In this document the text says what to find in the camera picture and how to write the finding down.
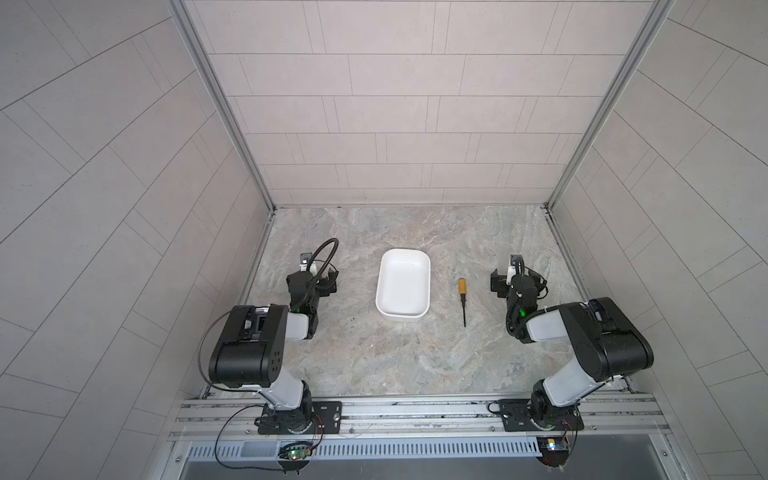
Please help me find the right circuit board module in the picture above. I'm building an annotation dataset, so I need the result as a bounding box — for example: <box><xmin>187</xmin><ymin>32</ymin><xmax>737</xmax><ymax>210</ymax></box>
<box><xmin>536</xmin><ymin>437</ymin><xmax>571</xmax><ymax>468</ymax></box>

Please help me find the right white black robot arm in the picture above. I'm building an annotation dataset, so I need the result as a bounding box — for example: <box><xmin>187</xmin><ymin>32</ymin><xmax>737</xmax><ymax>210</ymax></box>
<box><xmin>490</xmin><ymin>255</ymin><xmax>654</xmax><ymax>432</ymax></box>

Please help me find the orange handled screwdriver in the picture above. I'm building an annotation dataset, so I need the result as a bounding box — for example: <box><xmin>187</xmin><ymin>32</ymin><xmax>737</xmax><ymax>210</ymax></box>
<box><xmin>458</xmin><ymin>278</ymin><xmax>467</xmax><ymax>327</ymax></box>

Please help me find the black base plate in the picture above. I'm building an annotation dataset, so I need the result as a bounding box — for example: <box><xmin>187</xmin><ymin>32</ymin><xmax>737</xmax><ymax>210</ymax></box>
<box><xmin>254</xmin><ymin>401</ymin><xmax>343</xmax><ymax>435</ymax></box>
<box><xmin>488</xmin><ymin>399</ymin><xmax>584</xmax><ymax>432</ymax></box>

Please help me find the left green circuit board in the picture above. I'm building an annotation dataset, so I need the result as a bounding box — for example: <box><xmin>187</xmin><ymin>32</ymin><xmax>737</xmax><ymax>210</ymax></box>
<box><xmin>278</xmin><ymin>441</ymin><xmax>313</xmax><ymax>461</ymax></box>

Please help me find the white slotted vent strip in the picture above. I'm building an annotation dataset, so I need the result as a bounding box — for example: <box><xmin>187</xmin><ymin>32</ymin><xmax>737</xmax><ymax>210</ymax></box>
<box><xmin>187</xmin><ymin>437</ymin><xmax>542</xmax><ymax>463</ymax></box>

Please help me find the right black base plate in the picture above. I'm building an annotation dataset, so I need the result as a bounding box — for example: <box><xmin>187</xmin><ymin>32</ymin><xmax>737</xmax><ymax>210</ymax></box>
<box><xmin>488</xmin><ymin>399</ymin><xmax>584</xmax><ymax>432</ymax></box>

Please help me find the aluminium mounting rail frame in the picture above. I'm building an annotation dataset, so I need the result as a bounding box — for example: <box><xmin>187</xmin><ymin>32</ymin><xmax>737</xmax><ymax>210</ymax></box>
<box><xmin>151</xmin><ymin>391</ymin><xmax>692</xmax><ymax>479</ymax></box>

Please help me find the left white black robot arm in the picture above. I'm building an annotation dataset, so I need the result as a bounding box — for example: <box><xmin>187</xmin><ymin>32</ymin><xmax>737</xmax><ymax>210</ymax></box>
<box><xmin>207</xmin><ymin>253</ymin><xmax>342</xmax><ymax>435</ymax></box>

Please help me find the white rectangular plastic bin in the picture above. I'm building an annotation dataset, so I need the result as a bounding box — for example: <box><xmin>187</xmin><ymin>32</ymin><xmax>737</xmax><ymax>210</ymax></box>
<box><xmin>375</xmin><ymin>248</ymin><xmax>431</xmax><ymax>322</ymax></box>

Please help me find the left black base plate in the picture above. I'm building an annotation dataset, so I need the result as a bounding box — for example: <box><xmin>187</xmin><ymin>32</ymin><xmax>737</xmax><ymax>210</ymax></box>
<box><xmin>254</xmin><ymin>401</ymin><xmax>343</xmax><ymax>435</ymax></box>

